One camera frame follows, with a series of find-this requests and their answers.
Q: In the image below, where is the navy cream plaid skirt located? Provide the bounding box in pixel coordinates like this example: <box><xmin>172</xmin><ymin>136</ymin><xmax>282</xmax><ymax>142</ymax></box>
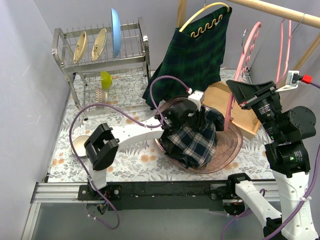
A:
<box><xmin>160</xmin><ymin>105</ymin><xmax>225</xmax><ymax>169</ymax></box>

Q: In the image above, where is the pink wavy hanger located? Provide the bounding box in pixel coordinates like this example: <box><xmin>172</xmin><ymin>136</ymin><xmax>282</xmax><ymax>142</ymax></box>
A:
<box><xmin>224</xmin><ymin>21</ymin><xmax>262</xmax><ymax>131</ymax></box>

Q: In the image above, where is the green tartan skirt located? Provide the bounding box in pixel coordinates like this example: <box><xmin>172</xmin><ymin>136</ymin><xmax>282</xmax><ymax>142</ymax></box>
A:
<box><xmin>142</xmin><ymin>6</ymin><xmax>233</xmax><ymax>107</ymax></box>

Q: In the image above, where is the yellow hanger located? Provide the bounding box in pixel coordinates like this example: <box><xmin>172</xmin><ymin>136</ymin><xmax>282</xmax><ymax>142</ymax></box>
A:
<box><xmin>178</xmin><ymin>2</ymin><xmax>232</xmax><ymax>39</ymax></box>

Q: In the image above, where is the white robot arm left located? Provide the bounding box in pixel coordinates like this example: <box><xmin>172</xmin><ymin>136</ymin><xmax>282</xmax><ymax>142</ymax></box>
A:
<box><xmin>84</xmin><ymin>100</ymin><xmax>205</xmax><ymax>200</ymax></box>

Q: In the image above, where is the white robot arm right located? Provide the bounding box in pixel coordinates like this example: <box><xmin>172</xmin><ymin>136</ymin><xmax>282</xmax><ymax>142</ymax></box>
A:
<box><xmin>226</xmin><ymin>80</ymin><xmax>319</xmax><ymax>240</ymax></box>

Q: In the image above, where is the wooden clothes rack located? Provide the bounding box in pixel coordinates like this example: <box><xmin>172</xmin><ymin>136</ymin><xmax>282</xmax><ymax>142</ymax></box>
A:
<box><xmin>176</xmin><ymin>0</ymin><xmax>320</xmax><ymax>140</ymax></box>

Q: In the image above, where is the patterned cup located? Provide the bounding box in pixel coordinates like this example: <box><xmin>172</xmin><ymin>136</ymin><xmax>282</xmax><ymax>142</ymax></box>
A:
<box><xmin>95</xmin><ymin>87</ymin><xmax>108</xmax><ymax>104</ymax></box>

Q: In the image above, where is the yellow-green bowl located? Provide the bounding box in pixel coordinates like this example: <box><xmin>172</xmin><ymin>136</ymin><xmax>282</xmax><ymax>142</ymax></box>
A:
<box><xmin>100</xmin><ymin>71</ymin><xmax>113</xmax><ymax>90</ymax></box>

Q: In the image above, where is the steel dish rack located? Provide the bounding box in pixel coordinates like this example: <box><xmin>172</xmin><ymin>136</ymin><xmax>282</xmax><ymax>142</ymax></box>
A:
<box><xmin>52</xmin><ymin>17</ymin><xmax>151</xmax><ymax>110</ymax></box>

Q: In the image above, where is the cream bowl dark rim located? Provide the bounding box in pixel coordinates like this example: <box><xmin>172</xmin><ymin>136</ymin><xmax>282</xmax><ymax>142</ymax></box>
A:
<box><xmin>72</xmin><ymin>135</ymin><xmax>89</xmax><ymax>158</ymax></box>

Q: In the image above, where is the cream plate right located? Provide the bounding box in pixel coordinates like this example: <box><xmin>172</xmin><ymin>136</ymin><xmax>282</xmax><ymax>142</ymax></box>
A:
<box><xmin>91</xmin><ymin>28</ymin><xmax>108</xmax><ymax>61</ymax></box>

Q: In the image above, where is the cream plate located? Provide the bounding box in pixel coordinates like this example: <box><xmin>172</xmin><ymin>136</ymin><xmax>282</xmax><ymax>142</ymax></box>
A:
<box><xmin>91</xmin><ymin>28</ymin><xmax>108</xmax><ymax>61</ymax></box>
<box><xmin>73</xmin><ymin>31</ymin><xmax>88</xmax><ymax>64</ymax></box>

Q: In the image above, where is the blue plate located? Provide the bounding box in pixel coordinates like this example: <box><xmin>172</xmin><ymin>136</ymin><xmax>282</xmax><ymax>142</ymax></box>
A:
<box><xmin>111</xmin><ymin>8</ymin><xmax>122</xmax><ymax>58</ymax></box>

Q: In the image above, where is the cream plate left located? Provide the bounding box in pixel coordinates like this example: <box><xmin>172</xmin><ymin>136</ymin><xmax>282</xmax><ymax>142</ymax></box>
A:
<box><xmin>73</xmin><ymin>31</ymin><xmax>88</xmax><ymax>64</ymax></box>

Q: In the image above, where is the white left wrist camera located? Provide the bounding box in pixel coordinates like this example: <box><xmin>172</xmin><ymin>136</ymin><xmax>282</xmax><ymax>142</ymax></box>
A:
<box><xmin>186</xmin><ymin>88</ymin><xmax>205</xmax><ymax>111</ymax></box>

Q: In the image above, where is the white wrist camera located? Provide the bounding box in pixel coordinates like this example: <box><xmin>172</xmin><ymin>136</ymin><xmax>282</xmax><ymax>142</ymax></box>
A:
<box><xmin>276</xmin><ymin>70</ymin><xmax>313</xmax><ymax>92</ymax></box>
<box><xmin>186</xmin><ymin>88</ymin><xmax>205</xmax><ymax>111</ymax></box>

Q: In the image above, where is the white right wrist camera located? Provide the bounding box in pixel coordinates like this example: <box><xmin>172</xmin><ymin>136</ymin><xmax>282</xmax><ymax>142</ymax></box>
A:
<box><xmin>276</xmin><ymin>70</ymin><xmax>313</xmax><ymax>92</ymax></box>

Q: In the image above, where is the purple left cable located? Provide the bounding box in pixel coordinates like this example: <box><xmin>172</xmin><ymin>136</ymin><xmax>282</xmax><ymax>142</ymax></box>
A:
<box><xmin>68</xmin><ymin>74</ymin><xmax>192</xmax><ymax>230</ymax></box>

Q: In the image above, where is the purple cable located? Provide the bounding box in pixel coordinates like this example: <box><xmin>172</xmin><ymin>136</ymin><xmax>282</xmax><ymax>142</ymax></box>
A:
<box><xmin>68</xmin><ymin>74</ymin><xmax>192</xmax><ymax>230</ymax></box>
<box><xmin>221</xmin><ymin>79</ymin><xmax>320</xmax><ymax>240</ymax></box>

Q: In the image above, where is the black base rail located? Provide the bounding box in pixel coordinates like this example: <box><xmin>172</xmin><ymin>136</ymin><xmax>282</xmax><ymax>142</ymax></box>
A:
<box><xmin>77</xmin><ymin>180</ymin><xmax>241</xmax><ymax>211</ymax></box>

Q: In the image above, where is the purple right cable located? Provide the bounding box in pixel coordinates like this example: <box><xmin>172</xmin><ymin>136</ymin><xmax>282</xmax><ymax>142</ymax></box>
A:
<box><xmin>221</xmin><ymin>79</ymin><xmax>320</xmax><ymax>240</ymax></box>

